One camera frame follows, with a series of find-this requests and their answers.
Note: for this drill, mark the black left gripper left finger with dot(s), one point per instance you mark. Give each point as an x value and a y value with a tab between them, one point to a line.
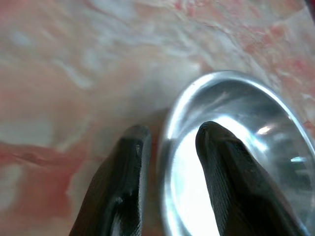
118	186

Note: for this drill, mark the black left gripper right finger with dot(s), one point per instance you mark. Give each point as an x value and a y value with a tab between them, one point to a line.
233	186

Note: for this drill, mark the small steel bowl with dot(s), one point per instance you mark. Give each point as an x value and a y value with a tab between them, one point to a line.
246	98

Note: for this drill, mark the marble folding table red edge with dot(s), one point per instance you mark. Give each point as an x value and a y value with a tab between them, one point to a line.
73	61

